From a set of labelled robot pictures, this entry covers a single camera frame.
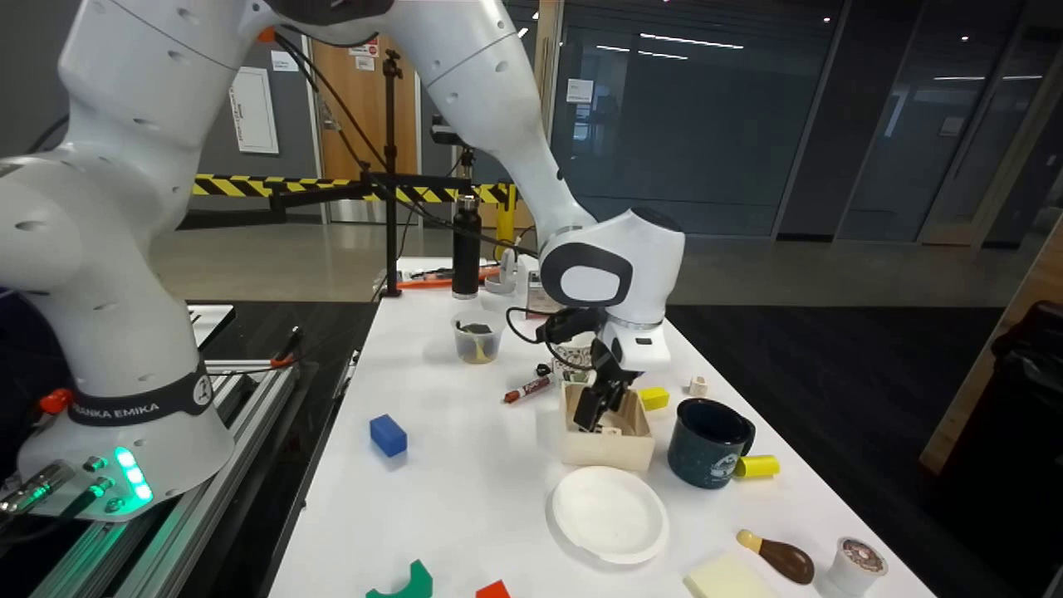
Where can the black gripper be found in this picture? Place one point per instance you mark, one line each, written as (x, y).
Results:
(612, 361)

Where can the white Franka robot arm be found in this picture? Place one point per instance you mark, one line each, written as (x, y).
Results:
(134, 167)

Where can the light wooden open box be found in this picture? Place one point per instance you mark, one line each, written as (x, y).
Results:
(602, 452)

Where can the small printed wooden cube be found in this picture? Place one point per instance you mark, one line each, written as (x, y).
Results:
(695, 385)

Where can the yellow rectangular block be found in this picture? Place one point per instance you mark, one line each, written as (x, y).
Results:
(654, 399)

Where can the patterned paper cup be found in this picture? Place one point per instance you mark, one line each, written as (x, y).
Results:
(565, 364)

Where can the black round tag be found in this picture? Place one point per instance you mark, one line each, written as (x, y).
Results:
(541, 368)

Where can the red Expo marker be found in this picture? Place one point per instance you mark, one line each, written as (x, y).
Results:
(525, 385)

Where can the dark teal ceramic mug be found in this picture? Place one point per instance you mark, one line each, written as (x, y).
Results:
(702, 450)

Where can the white paper plate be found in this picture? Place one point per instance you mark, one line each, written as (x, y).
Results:
(607, 516)

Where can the empty clear plastic cup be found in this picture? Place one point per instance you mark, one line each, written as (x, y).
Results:
(501, 277)

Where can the yellow cylinder block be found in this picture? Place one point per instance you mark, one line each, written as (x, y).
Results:
(758, 467)

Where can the black bottle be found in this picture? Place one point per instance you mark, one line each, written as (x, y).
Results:
(465, 251)

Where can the orange red flat tool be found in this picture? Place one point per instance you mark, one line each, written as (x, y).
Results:
(425, 281)

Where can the pale yellow sponge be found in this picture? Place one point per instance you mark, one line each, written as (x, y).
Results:
(724, 580)

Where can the blue rectangular block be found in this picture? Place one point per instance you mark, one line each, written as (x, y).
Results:
(387, 435)

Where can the small red block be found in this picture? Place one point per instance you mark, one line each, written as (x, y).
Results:
(493, 589)

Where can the black tripod pole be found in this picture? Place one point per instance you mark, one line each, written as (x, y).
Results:
(388, 243)

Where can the green arch block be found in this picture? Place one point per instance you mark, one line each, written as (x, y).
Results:
(414, 586)

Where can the small white brown-topped cup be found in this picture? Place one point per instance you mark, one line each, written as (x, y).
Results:
(851, 569)

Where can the small white glass sign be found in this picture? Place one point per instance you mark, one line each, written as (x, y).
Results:
(578, 89)

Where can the wooden door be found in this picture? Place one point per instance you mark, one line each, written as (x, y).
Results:
(343, 119)

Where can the yellow black striped barrier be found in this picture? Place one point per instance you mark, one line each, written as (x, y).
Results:
(275, 187)

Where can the orange knob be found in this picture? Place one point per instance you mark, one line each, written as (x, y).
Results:
(49, 401)

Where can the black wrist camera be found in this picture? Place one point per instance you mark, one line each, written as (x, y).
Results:
(570, 324)

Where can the aluminium mounting rail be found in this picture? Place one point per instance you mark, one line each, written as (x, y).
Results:
(238, 467)

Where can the white wall notice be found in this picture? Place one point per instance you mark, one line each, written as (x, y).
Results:
(253, 108)

